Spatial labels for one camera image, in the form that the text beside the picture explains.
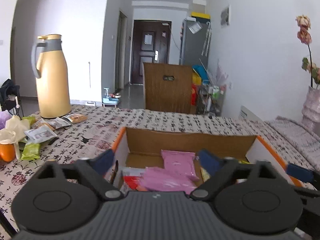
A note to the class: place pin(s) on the red gift box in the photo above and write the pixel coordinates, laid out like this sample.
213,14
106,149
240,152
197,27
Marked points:
194,95

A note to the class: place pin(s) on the dark wooden door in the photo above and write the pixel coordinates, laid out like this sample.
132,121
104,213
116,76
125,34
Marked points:
148,67

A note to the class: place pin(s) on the small green snack packet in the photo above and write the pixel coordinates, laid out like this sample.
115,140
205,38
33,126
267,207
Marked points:
30,151
28,121

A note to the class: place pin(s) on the white silver snack packet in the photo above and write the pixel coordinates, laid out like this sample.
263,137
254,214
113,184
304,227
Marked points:
132,171

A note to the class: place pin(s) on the green white snack packet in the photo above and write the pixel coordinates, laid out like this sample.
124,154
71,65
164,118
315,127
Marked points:
205,175

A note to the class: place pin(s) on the grey refrigerator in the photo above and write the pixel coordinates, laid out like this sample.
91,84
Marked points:
193,47

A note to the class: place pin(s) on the white folded umbrella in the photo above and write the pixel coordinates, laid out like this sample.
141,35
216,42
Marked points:
207,40

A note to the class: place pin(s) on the pink snack packet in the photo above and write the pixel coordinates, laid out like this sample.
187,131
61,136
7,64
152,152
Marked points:
165,182
177,165

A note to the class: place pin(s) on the clear cracker packet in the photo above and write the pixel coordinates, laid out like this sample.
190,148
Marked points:
75,118

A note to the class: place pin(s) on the purple tissue packet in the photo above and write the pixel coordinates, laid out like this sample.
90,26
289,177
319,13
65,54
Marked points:
5,120

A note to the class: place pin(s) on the metal trolley with bottles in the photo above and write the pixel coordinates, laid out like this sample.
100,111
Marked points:
212,100

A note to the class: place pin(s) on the pink grey folded quilt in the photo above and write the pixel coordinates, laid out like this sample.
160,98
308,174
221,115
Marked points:
292,135

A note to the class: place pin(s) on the large red snack bag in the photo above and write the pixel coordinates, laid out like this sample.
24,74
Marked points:
131,183

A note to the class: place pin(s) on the white paper on door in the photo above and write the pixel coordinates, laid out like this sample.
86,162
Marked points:
148,38

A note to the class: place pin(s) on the orange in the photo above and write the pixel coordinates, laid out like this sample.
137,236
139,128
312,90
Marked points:
7,153

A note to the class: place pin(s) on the yellow storage box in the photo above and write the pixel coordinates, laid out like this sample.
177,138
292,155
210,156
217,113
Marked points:
200,15

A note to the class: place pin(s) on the cream crumpled bag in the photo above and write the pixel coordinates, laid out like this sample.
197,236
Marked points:
13,130

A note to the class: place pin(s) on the black bag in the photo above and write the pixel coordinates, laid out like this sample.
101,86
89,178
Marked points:
8,92

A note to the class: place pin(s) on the blue plastic object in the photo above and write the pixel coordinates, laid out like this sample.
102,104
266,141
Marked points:
200,71

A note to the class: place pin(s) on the white paper sheet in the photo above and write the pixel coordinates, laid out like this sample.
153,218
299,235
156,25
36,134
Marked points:
194,26

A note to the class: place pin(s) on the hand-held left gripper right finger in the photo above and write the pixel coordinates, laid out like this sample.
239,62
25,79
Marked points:
211,162

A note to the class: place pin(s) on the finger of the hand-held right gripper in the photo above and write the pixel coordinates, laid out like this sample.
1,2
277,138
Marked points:
310,196
301,174

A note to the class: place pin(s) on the white printed snack packet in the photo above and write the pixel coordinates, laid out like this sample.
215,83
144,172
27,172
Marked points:
40,133

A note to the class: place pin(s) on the red cardboard box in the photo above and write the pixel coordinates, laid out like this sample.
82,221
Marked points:
175,142

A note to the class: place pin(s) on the white box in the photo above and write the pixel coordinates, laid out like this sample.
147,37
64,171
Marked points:
199,4

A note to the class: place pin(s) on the dried pampas plant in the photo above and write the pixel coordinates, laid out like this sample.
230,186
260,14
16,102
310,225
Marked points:
220,73

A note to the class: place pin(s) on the silver door lock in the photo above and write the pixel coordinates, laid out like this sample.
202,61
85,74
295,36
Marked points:
156,56

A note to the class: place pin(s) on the white sign board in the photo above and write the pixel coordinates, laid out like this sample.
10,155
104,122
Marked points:
250,113

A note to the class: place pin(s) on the wooden chair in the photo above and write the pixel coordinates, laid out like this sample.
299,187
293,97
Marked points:
167,95

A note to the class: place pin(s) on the yellow bag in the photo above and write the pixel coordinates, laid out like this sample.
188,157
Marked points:
197,80

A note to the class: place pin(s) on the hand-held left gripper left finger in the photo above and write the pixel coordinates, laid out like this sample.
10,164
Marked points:
103,162

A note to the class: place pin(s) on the yellow thermos jug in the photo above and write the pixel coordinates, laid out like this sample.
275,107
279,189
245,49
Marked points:
52,85

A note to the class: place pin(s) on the dried pink roses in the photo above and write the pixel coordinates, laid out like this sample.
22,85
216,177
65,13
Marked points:
303,32

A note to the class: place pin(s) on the pink textured vase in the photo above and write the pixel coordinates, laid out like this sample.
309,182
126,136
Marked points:
312,105

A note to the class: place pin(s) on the grey interior door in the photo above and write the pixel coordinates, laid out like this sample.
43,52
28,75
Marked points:
122,55

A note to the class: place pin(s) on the white thin pole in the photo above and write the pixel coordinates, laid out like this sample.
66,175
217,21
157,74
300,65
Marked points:
89,75

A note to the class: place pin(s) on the light blue floor stool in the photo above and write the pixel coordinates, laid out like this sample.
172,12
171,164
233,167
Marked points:
111,100

